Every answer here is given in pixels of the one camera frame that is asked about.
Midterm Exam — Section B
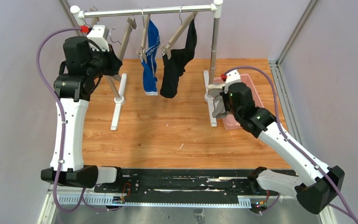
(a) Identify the white metal clothes rack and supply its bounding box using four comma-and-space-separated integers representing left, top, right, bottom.
65, 0, 223, 127

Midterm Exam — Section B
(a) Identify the beige hanger of grey underwear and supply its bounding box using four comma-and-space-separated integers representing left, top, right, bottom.
109, 17, 137, 81

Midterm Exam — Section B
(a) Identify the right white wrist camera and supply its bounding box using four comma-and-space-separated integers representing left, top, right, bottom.
224, 70, 241, 93

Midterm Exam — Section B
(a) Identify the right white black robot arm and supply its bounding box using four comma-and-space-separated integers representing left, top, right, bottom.
220, 82, 345, 214

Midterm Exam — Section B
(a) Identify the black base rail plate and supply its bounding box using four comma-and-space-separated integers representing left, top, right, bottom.
64, 168, 294, 205

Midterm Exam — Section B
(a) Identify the purple cable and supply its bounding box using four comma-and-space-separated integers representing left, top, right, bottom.
220, 65, 358, 224
36, 26, 124, 214

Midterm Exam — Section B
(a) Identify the beige hanger of black underwear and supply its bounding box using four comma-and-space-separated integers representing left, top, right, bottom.
161, 6, 198, 59

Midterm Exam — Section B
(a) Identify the blue underwear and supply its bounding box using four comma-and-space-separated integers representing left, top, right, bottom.
141, 20, 160, 96

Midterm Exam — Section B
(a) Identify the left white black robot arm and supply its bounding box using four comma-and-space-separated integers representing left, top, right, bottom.
41, 36, 123, 189

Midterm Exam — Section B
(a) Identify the pink plastic basket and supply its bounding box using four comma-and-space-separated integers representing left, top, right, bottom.
208, 70, 263, 133

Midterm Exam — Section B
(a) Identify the black underwear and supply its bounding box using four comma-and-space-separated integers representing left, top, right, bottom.
160, 20, 198, 98

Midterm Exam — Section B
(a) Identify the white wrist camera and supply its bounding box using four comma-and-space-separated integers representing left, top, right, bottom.
224, 70, 241, 93
86, 25, 110, 52

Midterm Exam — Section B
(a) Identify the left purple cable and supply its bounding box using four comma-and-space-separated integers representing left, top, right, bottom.
36, 26, 124, 214

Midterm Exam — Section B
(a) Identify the beige hanger of blue underwear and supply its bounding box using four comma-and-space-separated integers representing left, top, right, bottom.
137, 8, 150, 62

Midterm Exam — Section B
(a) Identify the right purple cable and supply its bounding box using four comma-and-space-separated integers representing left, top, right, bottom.
220, 65, 358, 224

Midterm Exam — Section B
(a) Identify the empty beige clip hanger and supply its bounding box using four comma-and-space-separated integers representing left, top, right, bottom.
90, 6, 100, 28

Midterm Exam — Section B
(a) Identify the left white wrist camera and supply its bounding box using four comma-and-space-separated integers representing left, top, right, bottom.
86, 25, 110, 52

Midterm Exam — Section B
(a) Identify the grey underwear beige waistband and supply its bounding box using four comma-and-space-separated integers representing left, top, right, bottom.
207, 84, 230, 119

